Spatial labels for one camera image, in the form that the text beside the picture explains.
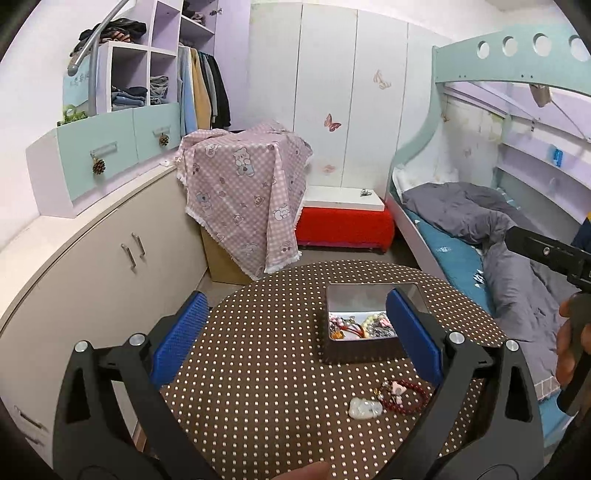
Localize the person's left hand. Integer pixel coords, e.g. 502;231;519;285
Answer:
272;463;331;480

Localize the person's right hand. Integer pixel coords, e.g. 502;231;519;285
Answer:
556;298;578;388

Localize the beige low cabinet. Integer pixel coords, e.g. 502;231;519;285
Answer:
0;161;208;444

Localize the pile of dark clothes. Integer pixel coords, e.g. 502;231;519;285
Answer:
71;18;147;51

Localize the blue bed sheet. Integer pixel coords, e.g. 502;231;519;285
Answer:
404;208;571;439

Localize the heap of mixed jewelry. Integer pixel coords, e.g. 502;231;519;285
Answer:
329;313;398;341

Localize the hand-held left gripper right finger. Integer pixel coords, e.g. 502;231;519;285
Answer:
369;287;543;480

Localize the dark blue hanging garment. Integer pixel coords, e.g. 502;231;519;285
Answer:
570;210;591;252

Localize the brown cardboard box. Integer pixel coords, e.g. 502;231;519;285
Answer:
199;224;254;284

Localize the stack of folded jeans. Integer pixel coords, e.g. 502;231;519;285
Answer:
148;75;171;106
111;85;148;112

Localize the grey duvet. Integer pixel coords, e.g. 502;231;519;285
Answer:
402;181;583;398

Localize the white jade pendant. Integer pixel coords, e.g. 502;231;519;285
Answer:
348;398;384;420

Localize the red storage bench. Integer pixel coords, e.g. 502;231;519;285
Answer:
294;186;395;254

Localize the white wardrobe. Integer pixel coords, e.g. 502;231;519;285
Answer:
249;2;453;190

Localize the row of hanging clothes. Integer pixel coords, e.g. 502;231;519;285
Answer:
178;44;232;134

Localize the light green bunk bed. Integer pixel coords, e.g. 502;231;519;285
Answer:
385;22;591;448

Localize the brown polka-dot round table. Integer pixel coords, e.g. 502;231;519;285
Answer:
159;260;518;480

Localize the pink bear-print cloth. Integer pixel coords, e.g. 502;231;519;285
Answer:
174;121;314;281

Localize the teal drawer cabinet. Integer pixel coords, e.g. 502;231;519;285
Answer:
25;102;183;219

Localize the purple stair shelf cabinet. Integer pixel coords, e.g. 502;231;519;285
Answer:
62;0;252;130

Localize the green plant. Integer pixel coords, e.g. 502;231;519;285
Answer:
56;104;88;127

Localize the grey metal handrail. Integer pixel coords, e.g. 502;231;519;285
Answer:
67;0;130;77

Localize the red bead bracelet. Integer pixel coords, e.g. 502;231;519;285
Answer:
375;379;430;415

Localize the black jewelry box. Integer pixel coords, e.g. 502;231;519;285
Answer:
322;284;432;366

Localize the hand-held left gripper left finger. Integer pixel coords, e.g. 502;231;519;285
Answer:
53;292;218;480

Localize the purple wall shelf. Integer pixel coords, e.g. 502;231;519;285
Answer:
496;138;591;204

